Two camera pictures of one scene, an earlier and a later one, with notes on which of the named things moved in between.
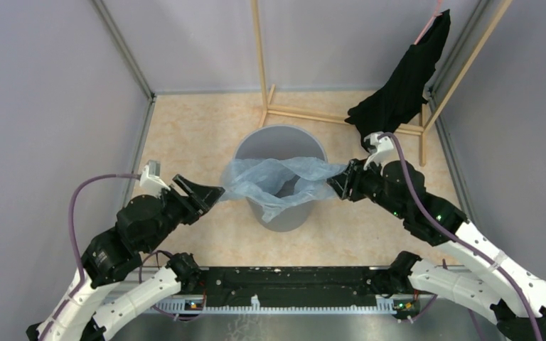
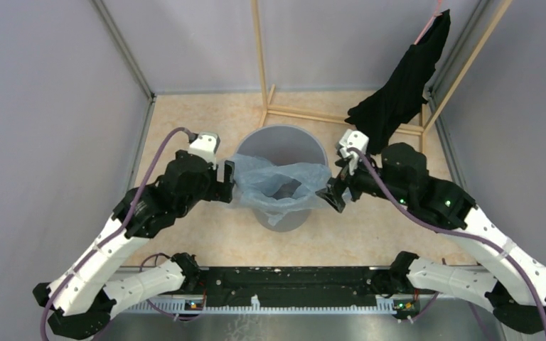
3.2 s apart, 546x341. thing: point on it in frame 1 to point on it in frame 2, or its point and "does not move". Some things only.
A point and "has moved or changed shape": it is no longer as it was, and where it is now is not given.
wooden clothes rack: (429, 110) does not move
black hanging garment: (397, 102) does not move
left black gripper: (201, 199) to (222, 191)
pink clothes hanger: (436, 14) does not move
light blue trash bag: (274, 185) has moved or changed shape
